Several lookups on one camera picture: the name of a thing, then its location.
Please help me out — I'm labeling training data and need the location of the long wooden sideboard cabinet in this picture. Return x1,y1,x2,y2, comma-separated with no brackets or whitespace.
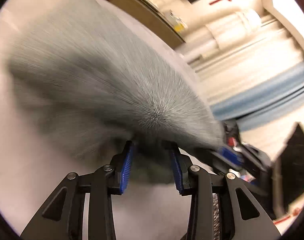
107,0,184,49

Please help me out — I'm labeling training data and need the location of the blue and white curtain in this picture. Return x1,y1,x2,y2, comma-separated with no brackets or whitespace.
176,9,304,131

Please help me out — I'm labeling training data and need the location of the grey knitted garment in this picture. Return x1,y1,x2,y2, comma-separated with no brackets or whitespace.
7,0,224,184

